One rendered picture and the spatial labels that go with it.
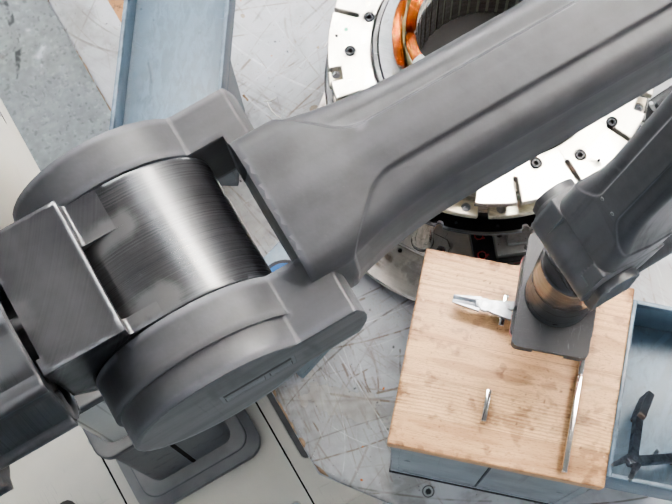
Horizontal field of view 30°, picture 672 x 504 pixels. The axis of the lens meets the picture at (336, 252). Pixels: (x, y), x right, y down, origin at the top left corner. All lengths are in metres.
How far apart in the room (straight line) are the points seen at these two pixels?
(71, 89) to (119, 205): 2.03
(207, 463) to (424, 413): 0.82
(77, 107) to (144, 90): 1.15
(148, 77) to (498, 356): 0.46
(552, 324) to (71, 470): 1.12
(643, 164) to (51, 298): 0.46
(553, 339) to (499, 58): 0.62
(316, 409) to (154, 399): 1.02
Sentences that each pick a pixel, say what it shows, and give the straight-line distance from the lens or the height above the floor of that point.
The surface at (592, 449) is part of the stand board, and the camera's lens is 1.18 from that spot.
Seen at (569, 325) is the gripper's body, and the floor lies 1.18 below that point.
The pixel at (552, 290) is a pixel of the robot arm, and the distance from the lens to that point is 0.98.
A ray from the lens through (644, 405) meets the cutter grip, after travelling 1.24.
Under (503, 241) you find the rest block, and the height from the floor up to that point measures 0.83.
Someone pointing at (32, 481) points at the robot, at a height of 0.26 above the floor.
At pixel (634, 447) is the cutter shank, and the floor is 1.05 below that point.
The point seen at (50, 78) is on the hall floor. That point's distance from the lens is 2.50.
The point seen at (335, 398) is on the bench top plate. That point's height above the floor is 0.78.
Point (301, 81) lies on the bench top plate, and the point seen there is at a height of 0.78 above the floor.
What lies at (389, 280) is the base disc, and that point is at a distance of 1.46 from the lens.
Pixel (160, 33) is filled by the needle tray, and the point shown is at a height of 1.03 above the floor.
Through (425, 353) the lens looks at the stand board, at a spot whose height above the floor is 1.06.
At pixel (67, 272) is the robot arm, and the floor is 1.81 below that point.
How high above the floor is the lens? 2.22
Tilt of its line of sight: 74 degrees down
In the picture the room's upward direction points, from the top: 8 degrees counter-clockwise
